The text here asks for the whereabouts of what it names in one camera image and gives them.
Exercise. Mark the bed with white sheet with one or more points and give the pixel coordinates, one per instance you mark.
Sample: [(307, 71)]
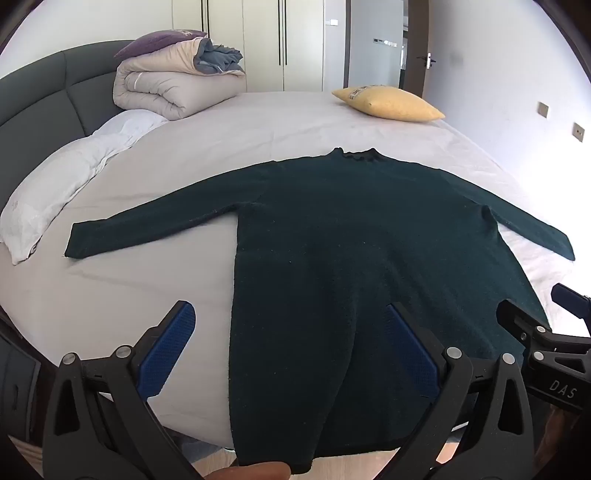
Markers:
[(207, 138)]

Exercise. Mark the cream wardrobe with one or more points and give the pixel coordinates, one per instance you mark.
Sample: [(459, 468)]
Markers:
[(263, 46)]

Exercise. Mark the white pillow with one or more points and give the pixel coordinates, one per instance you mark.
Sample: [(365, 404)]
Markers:
[(69, 175)]

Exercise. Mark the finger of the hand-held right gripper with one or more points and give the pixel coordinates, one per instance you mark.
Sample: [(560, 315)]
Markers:
[(572, 300), (519, 321)]

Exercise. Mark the yellow pillow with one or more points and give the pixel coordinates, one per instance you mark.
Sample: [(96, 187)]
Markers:
[(392, 104)]

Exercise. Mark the dark green sweater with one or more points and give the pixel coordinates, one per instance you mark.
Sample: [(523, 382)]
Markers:
[(346, 254)]

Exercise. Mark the folded beige duvet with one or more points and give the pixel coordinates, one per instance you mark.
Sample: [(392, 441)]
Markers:
[(161, 83)]

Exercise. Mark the person's left hand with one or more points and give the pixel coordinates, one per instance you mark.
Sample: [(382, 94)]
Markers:
[(254, 473)]

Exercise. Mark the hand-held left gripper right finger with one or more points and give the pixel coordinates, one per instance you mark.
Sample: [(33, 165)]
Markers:
[(411, 350)]

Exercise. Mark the dark nightstand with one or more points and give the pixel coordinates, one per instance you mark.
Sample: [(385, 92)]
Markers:
[(18, 378)]

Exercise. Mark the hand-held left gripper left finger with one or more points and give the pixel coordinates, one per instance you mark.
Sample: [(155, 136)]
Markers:
[(171, 341)]

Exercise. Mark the folded blue-grey blanket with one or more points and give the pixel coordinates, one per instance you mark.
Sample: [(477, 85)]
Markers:
[(217, 57)]

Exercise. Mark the dark brown door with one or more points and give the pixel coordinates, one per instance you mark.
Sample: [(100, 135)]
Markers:
[(418, 27)]

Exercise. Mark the wall socket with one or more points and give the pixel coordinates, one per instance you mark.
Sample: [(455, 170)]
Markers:
[(577, 131), (543, 109)]

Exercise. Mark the purple pillow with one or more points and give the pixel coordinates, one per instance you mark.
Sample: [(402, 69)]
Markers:
[(157, 41)]

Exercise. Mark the dark grey padded headboard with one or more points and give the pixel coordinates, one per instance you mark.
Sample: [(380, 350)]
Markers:
[(41, 106)]

